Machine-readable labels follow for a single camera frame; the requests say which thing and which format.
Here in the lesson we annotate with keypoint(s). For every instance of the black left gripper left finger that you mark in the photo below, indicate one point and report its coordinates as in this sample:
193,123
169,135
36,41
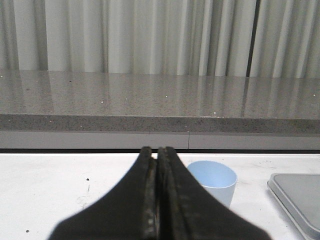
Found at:
126,212

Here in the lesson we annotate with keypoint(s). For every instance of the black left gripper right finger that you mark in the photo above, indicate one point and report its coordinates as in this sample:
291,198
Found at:
186,211

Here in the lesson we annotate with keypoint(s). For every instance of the light blue plastic cup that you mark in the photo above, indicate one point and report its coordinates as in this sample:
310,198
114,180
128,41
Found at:
216,178

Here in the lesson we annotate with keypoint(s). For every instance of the silver electronic kitchen scale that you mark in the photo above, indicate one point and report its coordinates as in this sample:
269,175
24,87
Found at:
299,196

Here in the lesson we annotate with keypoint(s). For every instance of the grey stone counter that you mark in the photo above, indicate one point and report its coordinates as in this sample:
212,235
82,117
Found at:
87,110

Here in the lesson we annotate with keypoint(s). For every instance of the white pleated curtain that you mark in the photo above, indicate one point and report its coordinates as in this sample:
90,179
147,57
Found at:
239,38

